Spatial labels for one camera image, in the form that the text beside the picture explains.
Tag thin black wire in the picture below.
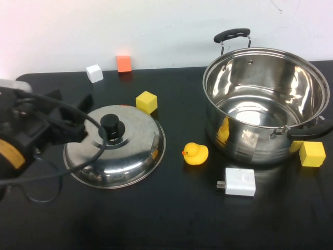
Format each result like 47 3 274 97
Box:
5 156 63 204

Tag steel pot lid black knob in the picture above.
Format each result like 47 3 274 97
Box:
63 104 167 190

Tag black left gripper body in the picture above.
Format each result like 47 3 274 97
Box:
0 91 88 160

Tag stainless steel pot black handles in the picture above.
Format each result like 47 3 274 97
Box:
202 28 333 166

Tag white plug charger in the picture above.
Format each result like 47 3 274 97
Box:
215 167 255 199

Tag white foam cube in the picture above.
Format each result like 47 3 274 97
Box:
85 64 104 84

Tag yellow foam cube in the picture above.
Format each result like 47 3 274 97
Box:
135 91 158 115
298 141 326 167

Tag orange foam cube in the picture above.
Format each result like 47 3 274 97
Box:
116 55 132 73

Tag yellow rubber duck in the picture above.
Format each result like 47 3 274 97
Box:
182 142 209 166

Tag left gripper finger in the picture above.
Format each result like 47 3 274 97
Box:
68 93 94 122
45 89 64 110

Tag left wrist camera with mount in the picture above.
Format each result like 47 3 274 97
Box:
0 79 34 94

